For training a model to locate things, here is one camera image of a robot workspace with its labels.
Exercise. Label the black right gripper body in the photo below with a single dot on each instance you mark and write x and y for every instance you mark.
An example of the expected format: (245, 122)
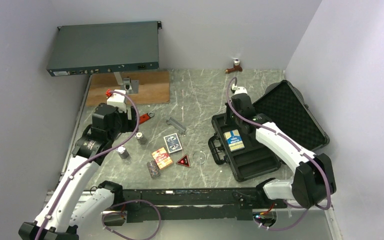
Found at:
(231, 118)

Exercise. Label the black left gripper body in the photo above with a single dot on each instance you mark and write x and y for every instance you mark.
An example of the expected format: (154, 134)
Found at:
(123, 124)

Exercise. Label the blue 10 chip stack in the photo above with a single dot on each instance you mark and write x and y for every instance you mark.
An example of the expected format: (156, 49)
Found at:
(140, 137)

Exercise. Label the black poker set case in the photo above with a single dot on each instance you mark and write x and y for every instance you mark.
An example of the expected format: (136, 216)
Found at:
(284, 106)

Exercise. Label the blue playing card deck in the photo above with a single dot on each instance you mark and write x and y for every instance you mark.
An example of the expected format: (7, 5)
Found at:
(173, 143)

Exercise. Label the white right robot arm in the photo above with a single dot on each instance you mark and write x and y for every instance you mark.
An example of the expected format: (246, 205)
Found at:
(313, 182)

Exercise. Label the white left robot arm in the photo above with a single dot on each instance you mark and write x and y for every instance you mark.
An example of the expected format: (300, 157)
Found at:
(60, 219)

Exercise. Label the blue texas holdem booklet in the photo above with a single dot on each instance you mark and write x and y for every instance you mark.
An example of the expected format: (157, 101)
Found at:
(234, 140)

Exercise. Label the purple 500 chip stack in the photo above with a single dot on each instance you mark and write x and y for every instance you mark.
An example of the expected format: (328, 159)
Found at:
(122, 152)

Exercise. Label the dark grey round disc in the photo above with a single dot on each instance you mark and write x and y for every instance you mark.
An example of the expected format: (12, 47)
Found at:
(271, 87)

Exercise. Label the brown bottle with cap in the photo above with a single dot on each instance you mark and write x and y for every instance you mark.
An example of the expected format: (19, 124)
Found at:
(236, 67)

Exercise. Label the grey metal stand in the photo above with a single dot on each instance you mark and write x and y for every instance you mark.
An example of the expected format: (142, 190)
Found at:
(127, 84)

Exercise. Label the brown wooden board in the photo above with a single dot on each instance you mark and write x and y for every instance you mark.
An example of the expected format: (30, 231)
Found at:
(153, 87)

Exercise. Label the red playing card deck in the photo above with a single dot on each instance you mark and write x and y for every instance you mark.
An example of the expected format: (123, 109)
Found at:
(162, 158)

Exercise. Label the multicolour lying chip stack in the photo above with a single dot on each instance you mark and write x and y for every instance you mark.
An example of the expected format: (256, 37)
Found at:
(153, 169)

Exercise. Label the clear round disc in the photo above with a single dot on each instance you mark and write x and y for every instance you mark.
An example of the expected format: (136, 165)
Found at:
(199, 157)

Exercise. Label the dark green rack server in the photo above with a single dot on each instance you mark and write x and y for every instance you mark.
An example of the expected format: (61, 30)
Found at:
(105, 48)

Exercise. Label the red triangular dealer button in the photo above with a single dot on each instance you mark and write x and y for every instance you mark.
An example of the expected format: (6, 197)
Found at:
(184, 161)

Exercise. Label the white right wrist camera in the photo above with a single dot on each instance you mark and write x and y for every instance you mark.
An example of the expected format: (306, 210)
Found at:
(236, 90)

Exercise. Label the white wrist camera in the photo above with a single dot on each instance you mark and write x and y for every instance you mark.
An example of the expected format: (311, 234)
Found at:
(236, 90)
(116, 99)

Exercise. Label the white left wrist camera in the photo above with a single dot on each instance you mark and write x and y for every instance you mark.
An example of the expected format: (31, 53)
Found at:
(116, 99)

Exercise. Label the red handled adjustable wrench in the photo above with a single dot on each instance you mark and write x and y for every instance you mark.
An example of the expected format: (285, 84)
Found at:
(146, 117)

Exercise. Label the grey plastic bracket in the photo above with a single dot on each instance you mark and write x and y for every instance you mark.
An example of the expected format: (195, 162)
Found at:
(173, 122)

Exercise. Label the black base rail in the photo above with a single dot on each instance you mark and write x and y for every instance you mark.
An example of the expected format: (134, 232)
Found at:
(192, 204)

